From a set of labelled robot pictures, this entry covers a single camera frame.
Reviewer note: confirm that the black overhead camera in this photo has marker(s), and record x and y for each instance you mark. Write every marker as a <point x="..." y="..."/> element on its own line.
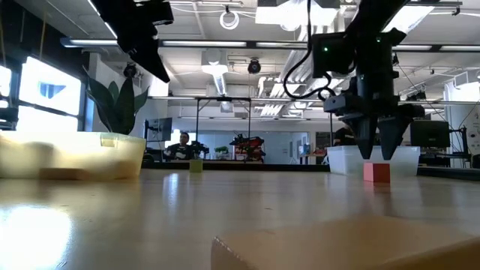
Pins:
<point x="254" y="66"/>

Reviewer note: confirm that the person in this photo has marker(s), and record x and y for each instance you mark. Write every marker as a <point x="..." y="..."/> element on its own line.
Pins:
<point x="183" y="138"/>
<point x="343" y="137"/>

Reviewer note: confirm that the black aluminium table frame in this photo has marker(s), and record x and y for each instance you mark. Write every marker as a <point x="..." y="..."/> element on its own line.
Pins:
<point x="225" y="166"/>

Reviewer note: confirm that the black computer monitor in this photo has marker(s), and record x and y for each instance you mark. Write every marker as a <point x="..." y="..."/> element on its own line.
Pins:
<point x="159" y="129"/>
<point x="429" y="134"/>

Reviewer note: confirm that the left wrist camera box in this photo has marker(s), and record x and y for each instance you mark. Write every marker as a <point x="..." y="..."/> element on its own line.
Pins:
<point x="161" y="13"/>

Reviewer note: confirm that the white ceiling light panel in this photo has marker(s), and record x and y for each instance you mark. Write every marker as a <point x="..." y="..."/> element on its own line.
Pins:
<point x="285" y="15"/>

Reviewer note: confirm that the clear plastic bin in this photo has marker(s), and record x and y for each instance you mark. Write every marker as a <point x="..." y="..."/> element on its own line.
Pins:
<point x="345" y="161"/>

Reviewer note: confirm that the green wooden cube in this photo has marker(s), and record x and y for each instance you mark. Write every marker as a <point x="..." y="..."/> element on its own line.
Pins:
<point x="195" y="166"/>

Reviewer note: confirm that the potted green plant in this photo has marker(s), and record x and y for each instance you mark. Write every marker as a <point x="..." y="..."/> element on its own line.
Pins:
<point x="116" y="108"/>

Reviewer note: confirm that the white poster with drawings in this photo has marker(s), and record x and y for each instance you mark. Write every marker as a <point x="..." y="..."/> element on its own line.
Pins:
<point x="474" y="131"/>

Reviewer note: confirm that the long ceiling light strip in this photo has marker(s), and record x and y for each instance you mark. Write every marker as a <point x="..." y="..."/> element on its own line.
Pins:
<point x="78" y="42"/>

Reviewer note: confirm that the red wooden cube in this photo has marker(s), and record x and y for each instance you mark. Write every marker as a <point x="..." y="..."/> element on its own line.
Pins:
<point x="377" y="173"/>

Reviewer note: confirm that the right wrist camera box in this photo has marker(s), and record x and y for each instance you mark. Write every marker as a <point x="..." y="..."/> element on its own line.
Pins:
<point x="332" y="56"/>

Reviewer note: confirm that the orange rectangular wooden block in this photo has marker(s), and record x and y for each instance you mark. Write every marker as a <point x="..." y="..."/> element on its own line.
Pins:
<point x="337" y="247"/>

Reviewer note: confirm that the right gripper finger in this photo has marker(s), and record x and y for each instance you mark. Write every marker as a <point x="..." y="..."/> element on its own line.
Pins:
<point x="365" y="135"/>
<point x="392" y="133"/>

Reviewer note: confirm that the black overhead frame bar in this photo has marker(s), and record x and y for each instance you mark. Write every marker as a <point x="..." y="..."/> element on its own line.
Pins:
<point x="252" y="44"/>

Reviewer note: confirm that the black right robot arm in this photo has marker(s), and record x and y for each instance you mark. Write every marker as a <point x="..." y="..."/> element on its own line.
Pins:
<point x="375" y="15"/>

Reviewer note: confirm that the large bright window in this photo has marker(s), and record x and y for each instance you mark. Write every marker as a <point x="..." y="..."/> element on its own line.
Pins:
<point x="48" y="90"/>

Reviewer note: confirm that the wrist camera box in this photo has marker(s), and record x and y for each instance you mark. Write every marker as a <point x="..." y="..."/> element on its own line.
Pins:
<point x="161" y="13"/>
<point x="332" y="56"/>

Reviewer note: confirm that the red and black machine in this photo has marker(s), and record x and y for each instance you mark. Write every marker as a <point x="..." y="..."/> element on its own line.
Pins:
<point x="251" y="147"/>

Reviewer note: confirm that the small green background plant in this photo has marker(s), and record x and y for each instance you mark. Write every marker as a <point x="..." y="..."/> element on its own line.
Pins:
<point x="221" y="150"/>

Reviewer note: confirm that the black metal gantry frame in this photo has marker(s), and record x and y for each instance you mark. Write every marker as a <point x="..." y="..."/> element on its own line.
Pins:
<point x="225" y="99"/>
<point x="331" y="127"/>

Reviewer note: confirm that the yellow plastic bin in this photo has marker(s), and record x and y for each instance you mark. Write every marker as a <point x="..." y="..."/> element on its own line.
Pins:
<point x="56" y="157"/>

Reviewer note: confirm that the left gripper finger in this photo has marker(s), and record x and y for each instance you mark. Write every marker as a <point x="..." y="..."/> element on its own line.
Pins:
<point x="152" y="56"/>

